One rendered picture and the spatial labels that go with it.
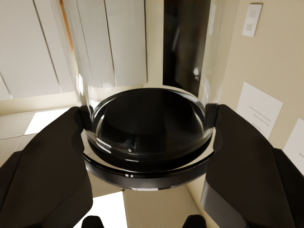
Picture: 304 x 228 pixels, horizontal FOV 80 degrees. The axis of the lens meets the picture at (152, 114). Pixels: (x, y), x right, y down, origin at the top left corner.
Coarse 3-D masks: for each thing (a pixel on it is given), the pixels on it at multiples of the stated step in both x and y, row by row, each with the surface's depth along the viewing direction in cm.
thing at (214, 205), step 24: (216, 120) 12; (240, 120) 10; (216, 144) 10; (240, 144) 8; (264, 144) 8; (216, 168) 7; (240, 168) 7; (264, 168) 7; (216, 192) 6; (240, 192) 6; (264, 192) 6; (216, 216) 7; (240, 216) 6; (264, 216) 6; (288, 216) 5
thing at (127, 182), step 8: (88, 168) 11; (96, 168) 10; (200, 168) 10; (104, 176) 10; (112, 176) 10; (120, 176) 9; (176, 176) 9; (184, 176) 10; (192, 176) 10; (120, 184) 10; (128, 184) 10; (136, 184) 9; (144, 184) 9; (152, 184) 9; (160, 184) 9; (168, 184) 10; (176, 184) 10
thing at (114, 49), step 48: (96, 0) 6; (144, 0) 6; (192, 0) 6; (96, 48) 7; (144, 48) 7; (192, 48) 7; (96, 96) 8; (144, 96) 8; (192, 96) 8; (96, 144) 10; (144, 144) 9; (192, 144) 10
